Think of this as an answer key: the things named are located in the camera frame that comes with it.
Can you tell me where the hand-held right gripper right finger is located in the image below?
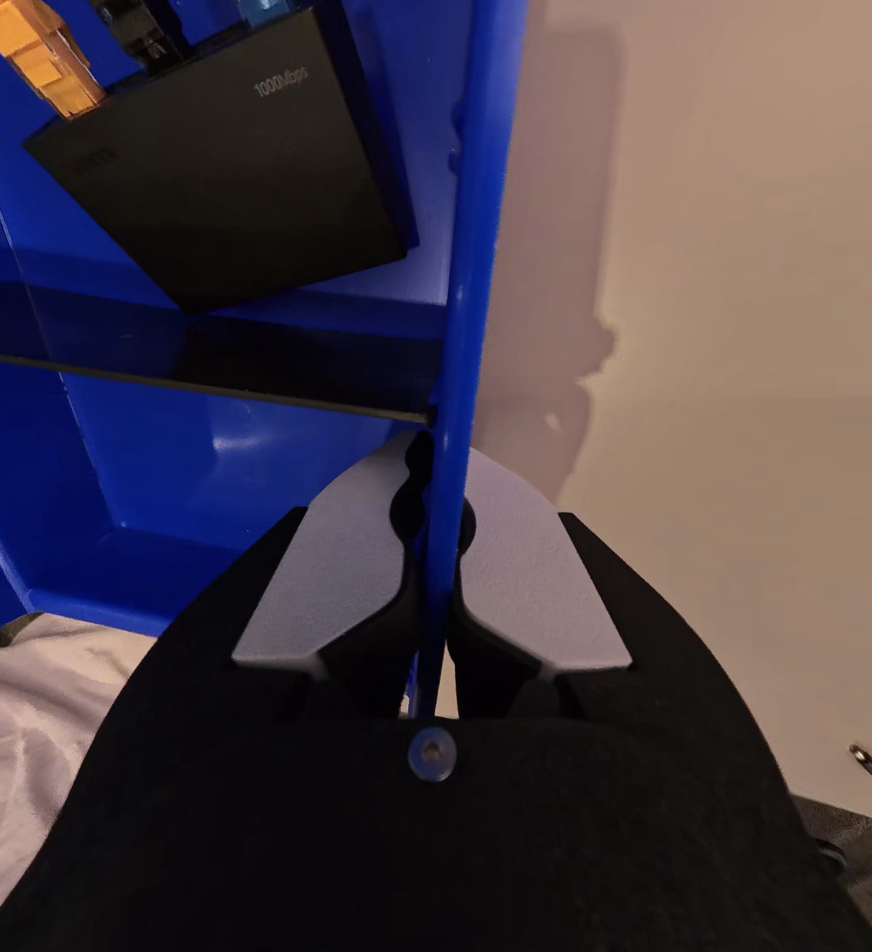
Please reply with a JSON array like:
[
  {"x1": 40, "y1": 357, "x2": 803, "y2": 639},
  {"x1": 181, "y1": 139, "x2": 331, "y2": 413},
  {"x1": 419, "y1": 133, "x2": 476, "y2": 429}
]
[{"x1": 444, "y1": 447, "x2": 630, "y2": 700}]

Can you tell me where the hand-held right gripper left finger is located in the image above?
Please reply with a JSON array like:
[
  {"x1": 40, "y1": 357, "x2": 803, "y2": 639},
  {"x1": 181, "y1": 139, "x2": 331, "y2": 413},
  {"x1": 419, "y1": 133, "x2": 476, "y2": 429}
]
[{"x1": 233, "y1": 444, "x2": 434, "y2": 678}]

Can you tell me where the blue plastic bin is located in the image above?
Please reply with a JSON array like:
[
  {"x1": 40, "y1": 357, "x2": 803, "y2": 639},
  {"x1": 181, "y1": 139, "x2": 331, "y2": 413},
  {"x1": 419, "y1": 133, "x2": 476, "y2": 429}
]
[{"x1": 0, "y1": 0, "x2": 533, "y2": 715}]

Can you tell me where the black network switch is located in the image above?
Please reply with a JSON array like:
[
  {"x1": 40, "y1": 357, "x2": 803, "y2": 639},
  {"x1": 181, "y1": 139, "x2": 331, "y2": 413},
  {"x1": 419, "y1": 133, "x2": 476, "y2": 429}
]
[{"x1": 23, "y1": 5, "x2": 414, "y2": 313}]

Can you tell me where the blue ethernet cable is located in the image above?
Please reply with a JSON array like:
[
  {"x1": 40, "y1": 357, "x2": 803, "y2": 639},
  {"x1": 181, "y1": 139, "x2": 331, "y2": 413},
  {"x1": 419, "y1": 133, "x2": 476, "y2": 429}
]
[{"x1": 233, "y1": 0, "x2": 295, "y2": 28}]

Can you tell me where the black ethernet cable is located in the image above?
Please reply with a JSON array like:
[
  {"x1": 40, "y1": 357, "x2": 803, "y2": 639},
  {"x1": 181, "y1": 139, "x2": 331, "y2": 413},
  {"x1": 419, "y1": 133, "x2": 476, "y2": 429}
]
[{"x1": 91, "y1": 0, "x2": 191, "y2": 68}]

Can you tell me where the yellow ethernet cable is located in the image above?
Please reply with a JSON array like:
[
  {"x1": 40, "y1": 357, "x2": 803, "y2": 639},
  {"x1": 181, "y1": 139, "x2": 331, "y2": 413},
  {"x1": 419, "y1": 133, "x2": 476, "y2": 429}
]
[{"x1": 0, "y1": 0, "x2": 110, "y2": 120}]

